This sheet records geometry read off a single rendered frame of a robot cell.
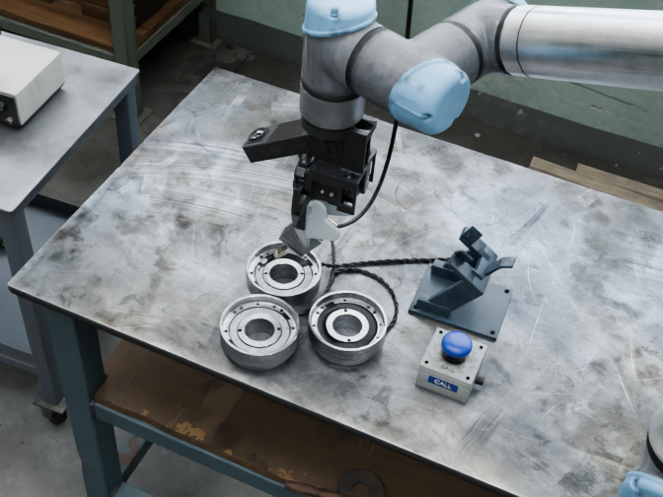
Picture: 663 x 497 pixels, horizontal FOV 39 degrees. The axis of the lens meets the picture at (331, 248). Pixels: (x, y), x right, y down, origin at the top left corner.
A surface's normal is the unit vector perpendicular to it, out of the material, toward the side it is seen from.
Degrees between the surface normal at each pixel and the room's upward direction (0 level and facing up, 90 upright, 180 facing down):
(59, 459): 0
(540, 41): 67
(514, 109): 90
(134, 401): 0
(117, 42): 90
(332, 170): 0
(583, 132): 90
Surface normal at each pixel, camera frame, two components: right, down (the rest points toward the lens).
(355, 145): -0.36, 0.65
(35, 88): 0.94, 0.29
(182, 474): 0.07, -0.70
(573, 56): -0.70, 0.42
